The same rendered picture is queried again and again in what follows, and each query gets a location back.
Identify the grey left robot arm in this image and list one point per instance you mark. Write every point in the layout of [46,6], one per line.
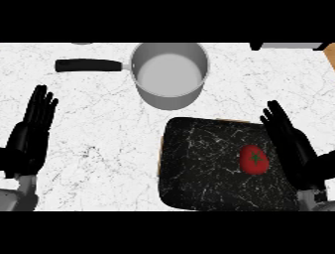
[14,196]

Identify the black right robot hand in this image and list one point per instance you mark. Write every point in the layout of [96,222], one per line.
[297,149]

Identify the grey appliance with black feet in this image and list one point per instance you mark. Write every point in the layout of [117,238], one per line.
[291,45]

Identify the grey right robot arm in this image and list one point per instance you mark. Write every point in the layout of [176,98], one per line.
[318,200]

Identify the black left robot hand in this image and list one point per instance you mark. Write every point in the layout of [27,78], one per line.
[28,139]

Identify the red tomato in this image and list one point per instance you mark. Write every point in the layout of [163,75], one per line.
[254,159]

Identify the black marble tray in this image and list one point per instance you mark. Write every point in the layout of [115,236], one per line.
[219,165]

